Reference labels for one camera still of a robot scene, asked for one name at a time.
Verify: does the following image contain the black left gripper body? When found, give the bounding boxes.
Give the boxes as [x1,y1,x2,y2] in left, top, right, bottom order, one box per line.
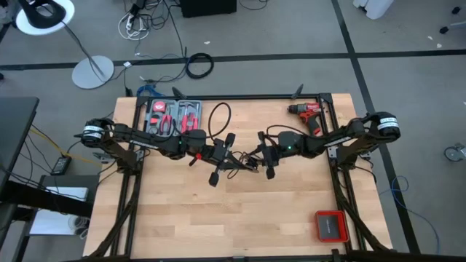
[208,132,237,188]

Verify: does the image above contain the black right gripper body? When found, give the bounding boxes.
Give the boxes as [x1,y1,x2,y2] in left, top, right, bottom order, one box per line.
[256,130,282,180]

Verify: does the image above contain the grey tool kit case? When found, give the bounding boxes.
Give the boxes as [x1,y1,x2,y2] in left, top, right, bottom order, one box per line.
[144,99,203,138]

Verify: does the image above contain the red tray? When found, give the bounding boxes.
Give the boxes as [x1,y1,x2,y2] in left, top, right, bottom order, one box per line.
[315,210,351,244]

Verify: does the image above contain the black rectangular box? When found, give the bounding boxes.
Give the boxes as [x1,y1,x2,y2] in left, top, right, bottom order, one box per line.
[320,214,345,239]

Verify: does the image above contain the large black box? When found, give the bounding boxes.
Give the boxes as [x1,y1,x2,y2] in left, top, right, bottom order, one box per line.
[180,0,238,19]

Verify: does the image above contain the white floor lamp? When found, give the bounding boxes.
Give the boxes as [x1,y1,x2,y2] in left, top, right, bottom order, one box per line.
[17,0,116,90]

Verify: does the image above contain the black power adapter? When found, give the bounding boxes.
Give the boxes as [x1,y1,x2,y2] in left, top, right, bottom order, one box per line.
[50,155,73,176]

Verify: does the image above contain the white plastic object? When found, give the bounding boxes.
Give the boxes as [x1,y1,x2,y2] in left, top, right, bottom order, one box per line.
[352,0,396,20]

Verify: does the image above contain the grey caster wheel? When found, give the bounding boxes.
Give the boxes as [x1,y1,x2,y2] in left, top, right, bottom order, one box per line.
[443,143,466,163]

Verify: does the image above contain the black desk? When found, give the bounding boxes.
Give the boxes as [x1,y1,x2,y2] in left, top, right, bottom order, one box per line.
[0,96,95,219]

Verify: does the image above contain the office chair base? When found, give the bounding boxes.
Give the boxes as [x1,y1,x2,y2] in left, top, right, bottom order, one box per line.
[438,5,466,36]

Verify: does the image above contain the black right arm cable loop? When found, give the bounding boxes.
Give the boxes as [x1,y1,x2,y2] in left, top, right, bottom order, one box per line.
[265,124,312,138]

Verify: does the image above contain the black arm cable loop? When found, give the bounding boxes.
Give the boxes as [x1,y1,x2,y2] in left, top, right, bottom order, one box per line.
[265,124,312,138]
[207,102,233,141]

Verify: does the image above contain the red-handled screwdriver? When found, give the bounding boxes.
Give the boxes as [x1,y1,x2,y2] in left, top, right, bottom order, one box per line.
[191,103,200,135]

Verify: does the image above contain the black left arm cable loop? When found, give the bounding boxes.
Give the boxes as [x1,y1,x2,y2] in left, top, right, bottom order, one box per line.
[207,102,233,141]

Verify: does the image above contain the black aluminium table frame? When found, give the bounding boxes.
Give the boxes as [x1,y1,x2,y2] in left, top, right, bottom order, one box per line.
[83,92,398,262]

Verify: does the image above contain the red cordless drill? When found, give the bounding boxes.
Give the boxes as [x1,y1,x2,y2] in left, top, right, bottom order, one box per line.
[288,102,324,139]

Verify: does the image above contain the red-handled pliers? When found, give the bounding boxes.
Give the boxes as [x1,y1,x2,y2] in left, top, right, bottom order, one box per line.
[159,114,173,136]

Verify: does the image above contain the coiled black floor cable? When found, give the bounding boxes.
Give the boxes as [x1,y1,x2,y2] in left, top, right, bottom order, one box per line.
[184,52,215,80]

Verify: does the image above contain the blue cable bundle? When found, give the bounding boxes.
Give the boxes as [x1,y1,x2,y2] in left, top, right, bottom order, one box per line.
[136,84,157,98]

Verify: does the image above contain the long blue floor cable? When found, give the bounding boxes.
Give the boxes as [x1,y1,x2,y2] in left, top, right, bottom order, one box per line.
[378,175,441,255]

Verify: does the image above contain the white power strip with cable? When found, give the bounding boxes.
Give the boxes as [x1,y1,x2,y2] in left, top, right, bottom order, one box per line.
[117,11,151,41]

